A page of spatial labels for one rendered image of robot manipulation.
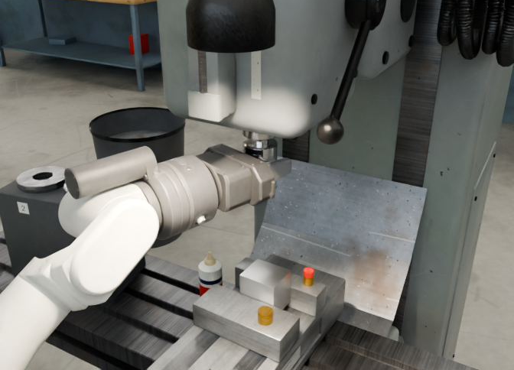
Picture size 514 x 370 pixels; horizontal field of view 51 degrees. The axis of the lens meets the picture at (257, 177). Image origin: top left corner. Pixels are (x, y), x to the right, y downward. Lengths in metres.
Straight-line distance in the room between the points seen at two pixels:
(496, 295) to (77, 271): 2.35
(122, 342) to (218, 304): 0.20
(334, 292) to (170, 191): 0.40
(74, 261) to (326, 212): 0.67
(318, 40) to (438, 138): 0.49
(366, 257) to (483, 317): 1.53
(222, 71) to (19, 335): 0.33
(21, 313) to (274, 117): 0.32
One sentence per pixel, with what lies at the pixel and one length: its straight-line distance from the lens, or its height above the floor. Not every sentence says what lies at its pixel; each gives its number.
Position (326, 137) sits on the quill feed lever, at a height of 1.33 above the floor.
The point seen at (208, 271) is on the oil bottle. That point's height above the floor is 1.00.
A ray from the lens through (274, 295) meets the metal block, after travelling 0.81.
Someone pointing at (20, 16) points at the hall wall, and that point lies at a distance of 7.92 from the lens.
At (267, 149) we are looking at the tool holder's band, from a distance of 0.71.
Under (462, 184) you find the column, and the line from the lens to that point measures 1.07.
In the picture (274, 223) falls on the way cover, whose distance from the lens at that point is 1.17.
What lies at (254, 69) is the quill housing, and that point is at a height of 1.39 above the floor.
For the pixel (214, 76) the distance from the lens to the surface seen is 0.58.
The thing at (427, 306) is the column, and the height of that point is 0.81.
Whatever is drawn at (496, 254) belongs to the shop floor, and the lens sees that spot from 3.04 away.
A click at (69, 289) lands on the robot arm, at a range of 0.57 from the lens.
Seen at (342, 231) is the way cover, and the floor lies 0.97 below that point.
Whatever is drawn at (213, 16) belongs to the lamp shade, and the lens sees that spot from 0.42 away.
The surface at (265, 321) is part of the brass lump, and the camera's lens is 0.78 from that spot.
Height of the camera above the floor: 1.54
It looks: 25 degrees down
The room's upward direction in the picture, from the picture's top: straight up
